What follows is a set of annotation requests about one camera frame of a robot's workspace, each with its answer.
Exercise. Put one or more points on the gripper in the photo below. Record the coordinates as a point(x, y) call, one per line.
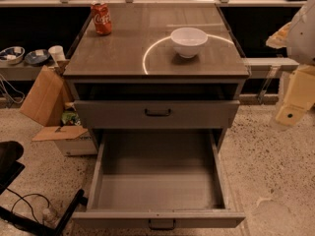
point(303, 38)

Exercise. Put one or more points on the grey drawer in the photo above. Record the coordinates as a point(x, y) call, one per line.
point(159, 180)
point(157, 106)

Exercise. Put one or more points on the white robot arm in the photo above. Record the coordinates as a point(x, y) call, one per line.
point(298, 37)

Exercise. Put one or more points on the grey drawer cabinet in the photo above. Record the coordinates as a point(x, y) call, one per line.
point(139, 51)

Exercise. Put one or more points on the grey top drawer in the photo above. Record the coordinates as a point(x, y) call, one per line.
point(157, 106)

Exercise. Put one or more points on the white bowl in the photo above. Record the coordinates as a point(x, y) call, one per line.
point(188, 42)

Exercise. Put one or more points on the red cola can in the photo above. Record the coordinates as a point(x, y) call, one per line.
point(101, 18)

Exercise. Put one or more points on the white cardboard box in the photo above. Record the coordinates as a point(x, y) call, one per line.
point(70, 140)

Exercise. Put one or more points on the green snack bag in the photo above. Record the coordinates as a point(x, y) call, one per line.
point(70, 118)

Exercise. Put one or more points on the white paper cup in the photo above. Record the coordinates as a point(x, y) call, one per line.
point(57, 53)

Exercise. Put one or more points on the brown cardboard box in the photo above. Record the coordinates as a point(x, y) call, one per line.
point(46, 100)

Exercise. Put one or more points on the dark blue plate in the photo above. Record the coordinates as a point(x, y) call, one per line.
point(37, 57)

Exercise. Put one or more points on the blue patterned bowl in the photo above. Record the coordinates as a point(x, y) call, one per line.
point(12, 55)

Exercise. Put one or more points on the black chair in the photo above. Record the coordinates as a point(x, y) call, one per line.
point(18, 195)

